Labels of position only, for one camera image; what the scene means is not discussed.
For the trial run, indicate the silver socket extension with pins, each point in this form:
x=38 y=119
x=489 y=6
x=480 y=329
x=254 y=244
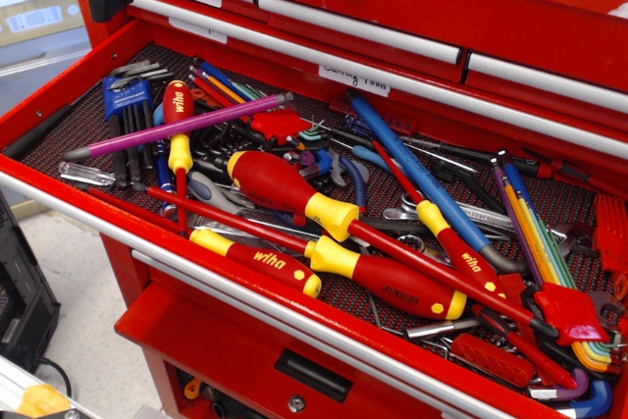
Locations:
x=441 y=328

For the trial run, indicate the red bit holder bar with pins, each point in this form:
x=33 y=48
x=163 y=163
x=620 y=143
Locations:
x=509 y=367

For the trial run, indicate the big red yellow screwdriver lower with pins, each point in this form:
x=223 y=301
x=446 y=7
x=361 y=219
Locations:
x=395 y=283

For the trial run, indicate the red tool chest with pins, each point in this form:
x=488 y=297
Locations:
x=530 y=76

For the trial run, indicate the blue handled pliers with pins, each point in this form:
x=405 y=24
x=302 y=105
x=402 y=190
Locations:
x=359 y=173

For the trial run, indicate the rainbow hex key set left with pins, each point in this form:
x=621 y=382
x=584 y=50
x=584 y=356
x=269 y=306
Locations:
x=277 y=127

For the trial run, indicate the right red yellow Wiha screwdriver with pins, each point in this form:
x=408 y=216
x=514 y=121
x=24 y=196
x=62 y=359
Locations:
x=466 y=260

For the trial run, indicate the violet Allen key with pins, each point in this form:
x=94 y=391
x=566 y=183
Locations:
x=137 y=138

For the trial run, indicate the small red yellow Wiha screwdriver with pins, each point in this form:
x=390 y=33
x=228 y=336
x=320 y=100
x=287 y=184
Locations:
x=178 y=105

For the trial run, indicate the front red yellow Wiha screwdriver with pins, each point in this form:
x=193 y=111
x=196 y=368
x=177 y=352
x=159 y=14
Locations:
x=270 y=262

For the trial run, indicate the rainbow hex key set right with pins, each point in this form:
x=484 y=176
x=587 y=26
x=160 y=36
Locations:
x=569 y=310

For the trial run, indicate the black box on floor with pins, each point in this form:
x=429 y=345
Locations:
x=29 y=309

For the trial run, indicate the red plastic comb holder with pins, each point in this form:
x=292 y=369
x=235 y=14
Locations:
x=610 y=238

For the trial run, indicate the big red yellow screwdriver upper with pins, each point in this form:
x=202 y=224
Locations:
x=272 y=182

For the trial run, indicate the large blue Allen key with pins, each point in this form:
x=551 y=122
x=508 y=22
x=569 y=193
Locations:
x=469 y=232

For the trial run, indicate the rainbow hex key set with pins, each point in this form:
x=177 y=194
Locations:
x=277 y=127
x=569 y=310

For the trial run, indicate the big red yellow screwdriver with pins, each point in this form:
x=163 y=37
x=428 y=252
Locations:
x=272 y=182
x=395 y=283

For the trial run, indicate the blue holder black hex keys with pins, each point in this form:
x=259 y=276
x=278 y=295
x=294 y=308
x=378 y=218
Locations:
x=128 y=106

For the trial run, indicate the clear handle screwdriver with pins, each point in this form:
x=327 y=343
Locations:
x=84 y=174

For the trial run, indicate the white cutting tools label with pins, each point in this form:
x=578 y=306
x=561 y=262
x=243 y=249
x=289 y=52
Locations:
x=355 y=81

